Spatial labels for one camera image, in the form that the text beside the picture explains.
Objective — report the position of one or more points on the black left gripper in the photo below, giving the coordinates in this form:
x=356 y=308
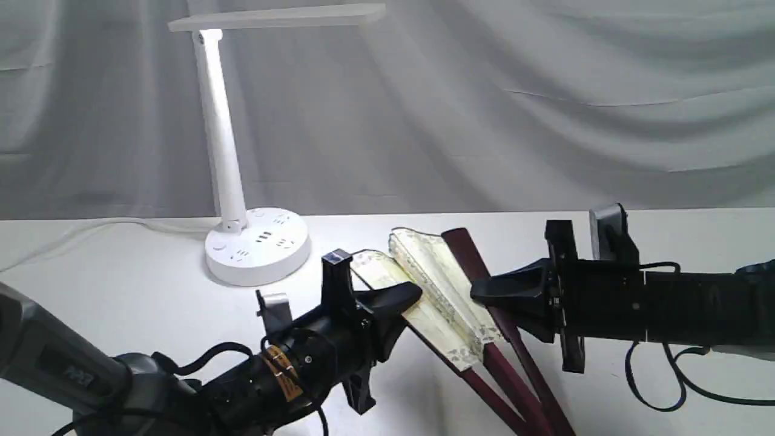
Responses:
x=337 y=343

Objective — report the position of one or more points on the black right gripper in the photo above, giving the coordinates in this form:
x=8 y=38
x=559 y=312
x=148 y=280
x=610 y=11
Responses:
x=565 y=295

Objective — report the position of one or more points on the folding paper fan red ribs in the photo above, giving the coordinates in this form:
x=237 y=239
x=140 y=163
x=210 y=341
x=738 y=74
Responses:
x=481 y=344

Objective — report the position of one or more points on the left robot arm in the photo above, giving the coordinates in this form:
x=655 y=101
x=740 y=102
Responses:
x=229 y=389

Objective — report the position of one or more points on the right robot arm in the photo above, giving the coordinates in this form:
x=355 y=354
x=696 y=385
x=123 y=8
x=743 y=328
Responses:
x=726 y=312

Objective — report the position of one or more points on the white desk lamp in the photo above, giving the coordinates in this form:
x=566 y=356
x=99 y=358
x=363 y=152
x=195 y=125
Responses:
x=251 y=247

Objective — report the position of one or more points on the grey backdrop curtain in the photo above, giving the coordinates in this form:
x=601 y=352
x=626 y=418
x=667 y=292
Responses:
x=440 y=106

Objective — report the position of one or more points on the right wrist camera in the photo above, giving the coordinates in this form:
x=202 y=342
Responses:
x=610 y=236

